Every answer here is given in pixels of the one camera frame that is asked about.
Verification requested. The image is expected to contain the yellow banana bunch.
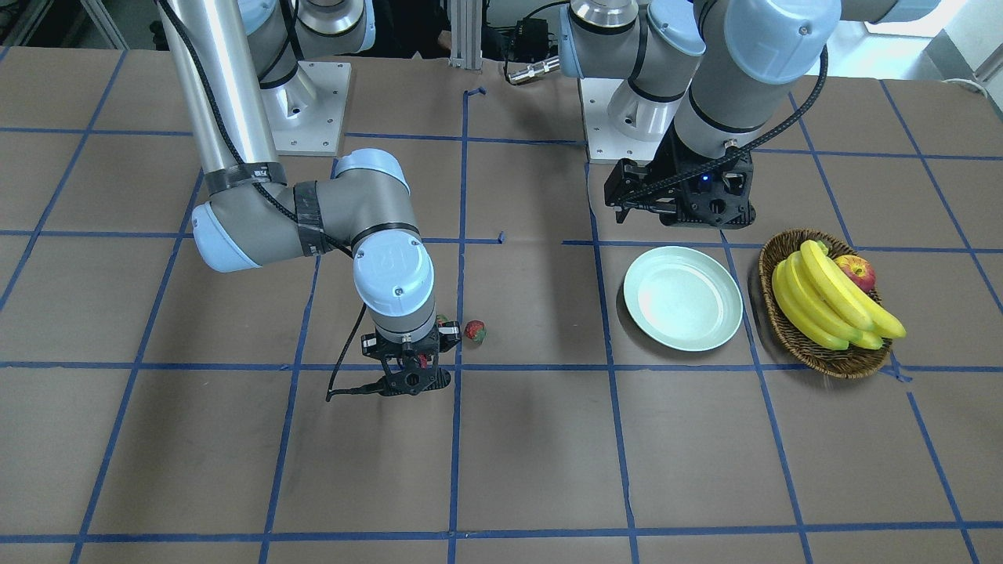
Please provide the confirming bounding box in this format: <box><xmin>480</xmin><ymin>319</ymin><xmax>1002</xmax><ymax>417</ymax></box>
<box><xmin>773</xmin><ymin>240</ymin><xmax>907</xmax><ymax>351</ymax></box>

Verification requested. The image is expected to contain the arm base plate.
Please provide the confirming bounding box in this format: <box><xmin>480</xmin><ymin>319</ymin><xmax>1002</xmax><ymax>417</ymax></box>
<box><xmin>260</xmin><ymin>61</ymin><xmax>353</xmax><ymax>157</ymax></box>
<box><xmin>579</xmin><ymin>78</ymin><xmax>681</xmax><ymax>165</ymax></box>

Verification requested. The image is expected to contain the strawberry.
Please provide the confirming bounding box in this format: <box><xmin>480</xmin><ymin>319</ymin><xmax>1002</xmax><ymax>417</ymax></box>
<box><xmin>463</xmin><ymin>319</ymin><xmax>487</xmax><ymax>344</ymax></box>

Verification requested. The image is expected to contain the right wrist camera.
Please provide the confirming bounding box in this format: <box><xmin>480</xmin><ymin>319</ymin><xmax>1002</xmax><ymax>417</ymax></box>
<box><xmin>377</xmin><ymin>362</ymin><xmax>451</xmax><ymax>396</ymax></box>

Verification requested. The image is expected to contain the wicker basket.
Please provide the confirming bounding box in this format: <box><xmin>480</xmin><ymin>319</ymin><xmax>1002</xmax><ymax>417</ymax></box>
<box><xmin>750</xmin><ymin>228</ymin><xmax>893</xmax><ymax>379</ymax></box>

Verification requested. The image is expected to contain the red apple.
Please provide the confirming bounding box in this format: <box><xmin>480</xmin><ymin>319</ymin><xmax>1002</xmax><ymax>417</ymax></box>
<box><xmin>834</xmin><ymin>254</ymin><xmax>875</xmax><ymax>293</ymax></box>

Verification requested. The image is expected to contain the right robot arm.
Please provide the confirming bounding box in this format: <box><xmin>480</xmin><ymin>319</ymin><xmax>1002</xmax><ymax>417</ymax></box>
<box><xmin>158</xmin><ymin>1</ymin><xmax>459</xmax><ymax>374</ymax></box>

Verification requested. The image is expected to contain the light green plate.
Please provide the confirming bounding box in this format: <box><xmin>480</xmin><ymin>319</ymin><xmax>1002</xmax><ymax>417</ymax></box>
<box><xmin>623</xmin><ymin>246</ymin><xmax>743</xmax><ymax>351</ymax></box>

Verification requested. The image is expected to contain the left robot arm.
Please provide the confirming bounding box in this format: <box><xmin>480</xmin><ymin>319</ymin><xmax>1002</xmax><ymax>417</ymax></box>
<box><xmin>559</xmin><ymin>1</ymin><xmax>937</xmax><ymax>230</ymax></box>

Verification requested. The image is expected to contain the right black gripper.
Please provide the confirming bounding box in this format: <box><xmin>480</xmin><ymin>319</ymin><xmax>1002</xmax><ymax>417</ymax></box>
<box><xmin>361</xmin><ymin>321</ymin><xmax>462</xmax><ymax>371</ymax></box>

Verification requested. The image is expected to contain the aluminium frame post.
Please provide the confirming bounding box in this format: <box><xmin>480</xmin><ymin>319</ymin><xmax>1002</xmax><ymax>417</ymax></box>
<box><xmin>447</xmin><ymin>0</ymin><xmax>483</xmax><ymax>74</ymax></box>

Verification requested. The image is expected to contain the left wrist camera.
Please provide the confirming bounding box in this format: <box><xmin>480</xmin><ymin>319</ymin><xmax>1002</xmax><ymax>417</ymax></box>
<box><xmin>660</xmin><ymin>154</ymin><xmax>756</xmax><ymax>230</ymax></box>

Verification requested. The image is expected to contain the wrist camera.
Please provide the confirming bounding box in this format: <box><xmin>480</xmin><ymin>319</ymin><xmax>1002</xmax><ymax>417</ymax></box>
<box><xmin>660</xmin><ymin>154</ymin><xmax>756</xmax><ymax>230</ymax></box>
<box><xmin>377</xmin><ymin>362</ymin><xmax>451</xmax><ymax>396</ymax></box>

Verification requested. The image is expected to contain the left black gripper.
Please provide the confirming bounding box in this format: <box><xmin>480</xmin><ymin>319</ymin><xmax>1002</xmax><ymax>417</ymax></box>
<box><xmin>604</xmin><ymin>129</ymin><xmax>741</xmax><ymax>220</ymax></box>

